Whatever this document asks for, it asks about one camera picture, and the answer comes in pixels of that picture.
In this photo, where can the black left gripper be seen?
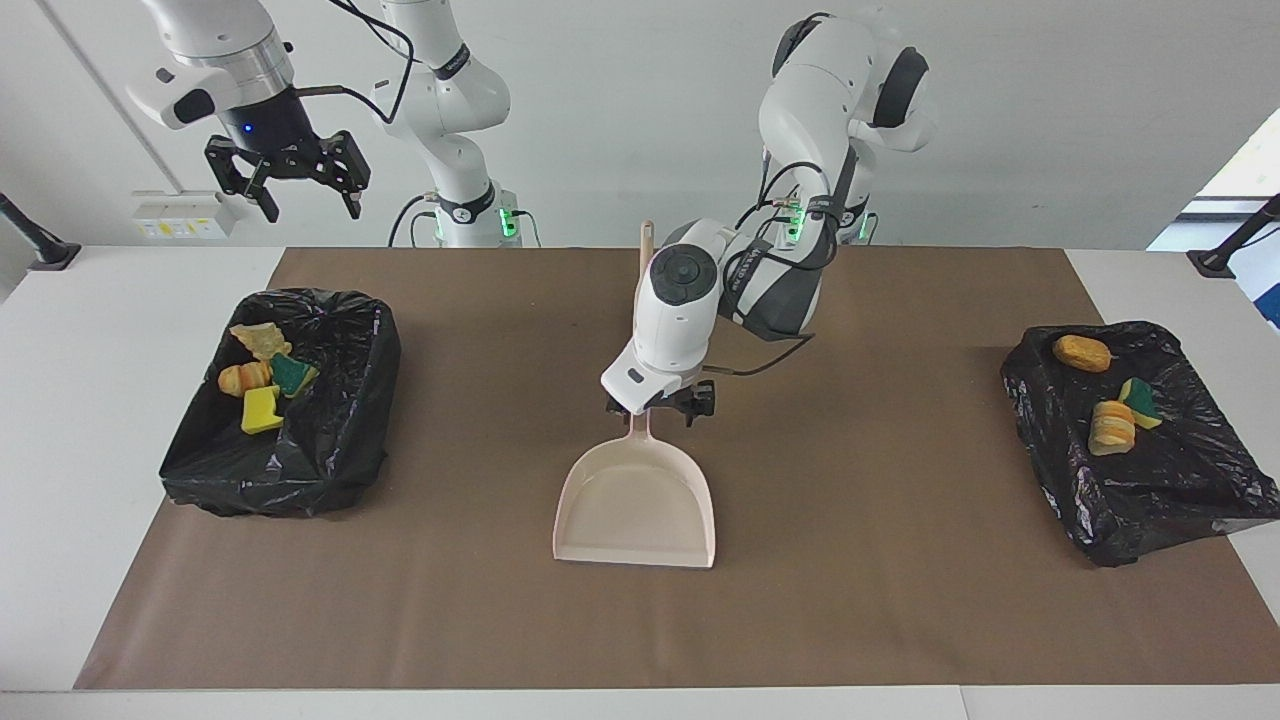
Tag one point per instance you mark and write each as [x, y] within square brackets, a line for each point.
[680, 398]

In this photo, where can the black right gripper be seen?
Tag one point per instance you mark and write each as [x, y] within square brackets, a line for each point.
[270, 145]

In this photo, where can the pale pink plastic dustpan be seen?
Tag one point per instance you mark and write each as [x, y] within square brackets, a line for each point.
[640, 500]

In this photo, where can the beige hand brush black bristles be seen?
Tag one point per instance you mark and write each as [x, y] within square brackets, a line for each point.
[646, 255]

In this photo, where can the pale cream bread chunk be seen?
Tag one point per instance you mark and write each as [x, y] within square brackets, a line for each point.
[260, 340]

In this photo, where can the yellow sponge with green pad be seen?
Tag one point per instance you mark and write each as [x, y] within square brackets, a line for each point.
[293, 374]

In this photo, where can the orange striped croissant piece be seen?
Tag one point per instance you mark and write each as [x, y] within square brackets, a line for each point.
[243, 379]

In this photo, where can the large yellow sponge piece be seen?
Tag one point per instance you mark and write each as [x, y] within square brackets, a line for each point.
[262, 412]

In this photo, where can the brown oval bread nugget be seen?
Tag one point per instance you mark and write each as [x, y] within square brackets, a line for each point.
[1082, 353]

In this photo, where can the pale yellow sponge chunk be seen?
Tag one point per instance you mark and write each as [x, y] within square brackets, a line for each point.
[1112, 428]

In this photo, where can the small yellow sponge piece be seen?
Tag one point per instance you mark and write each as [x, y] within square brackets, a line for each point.
[1140, 402]

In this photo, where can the bin lined with black bag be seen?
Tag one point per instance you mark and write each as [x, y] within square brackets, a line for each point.
[1150, 490]
[330, 440]

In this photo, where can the brown paper table mat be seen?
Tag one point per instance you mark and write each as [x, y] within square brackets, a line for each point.
[640, 640]

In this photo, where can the white wall socket box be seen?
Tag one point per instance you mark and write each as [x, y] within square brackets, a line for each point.
[180, 213]

